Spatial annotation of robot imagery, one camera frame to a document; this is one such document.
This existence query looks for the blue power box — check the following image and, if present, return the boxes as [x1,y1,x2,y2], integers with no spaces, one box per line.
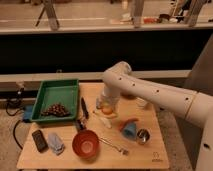
[22,105,33,123]

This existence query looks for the small metal cup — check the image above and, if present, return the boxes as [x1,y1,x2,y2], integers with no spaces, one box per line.
[137,129,150,145]

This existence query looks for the orange carrot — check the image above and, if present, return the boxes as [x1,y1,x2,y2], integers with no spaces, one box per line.
[119,118,139,131]

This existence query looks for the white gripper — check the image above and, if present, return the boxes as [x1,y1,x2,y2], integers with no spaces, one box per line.
[98,87,120,110]

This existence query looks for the black knife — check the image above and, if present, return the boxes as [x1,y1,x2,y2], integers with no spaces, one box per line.
[81,97,89,119]

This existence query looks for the black phone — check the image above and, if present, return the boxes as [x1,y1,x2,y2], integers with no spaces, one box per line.
[32,130,48,153]

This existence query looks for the white cup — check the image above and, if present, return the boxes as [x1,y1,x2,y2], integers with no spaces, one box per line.
[136,98,148,109]

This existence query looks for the white plastic spoon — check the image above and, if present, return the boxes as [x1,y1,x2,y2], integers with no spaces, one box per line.
[93,111,112,129]

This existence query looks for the black cable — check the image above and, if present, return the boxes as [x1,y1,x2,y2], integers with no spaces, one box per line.
[5,87,25,150]

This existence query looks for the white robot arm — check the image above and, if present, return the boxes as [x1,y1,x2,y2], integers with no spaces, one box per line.
[100,61,213,171]

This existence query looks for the blue cup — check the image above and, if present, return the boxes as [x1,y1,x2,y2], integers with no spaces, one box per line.
[121,122,137,141]

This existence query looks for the green plastic tray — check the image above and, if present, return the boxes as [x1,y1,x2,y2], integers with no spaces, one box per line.
[31,79,79,124]

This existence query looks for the orange apple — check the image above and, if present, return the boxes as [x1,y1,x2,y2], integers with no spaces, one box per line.
[101,106,113,115]

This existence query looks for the grey blue cloth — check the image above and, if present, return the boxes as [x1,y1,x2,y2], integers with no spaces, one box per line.
[48,133,65,155]

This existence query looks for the red bowl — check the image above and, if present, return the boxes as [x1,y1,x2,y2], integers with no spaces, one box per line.
[72,130,99,159]

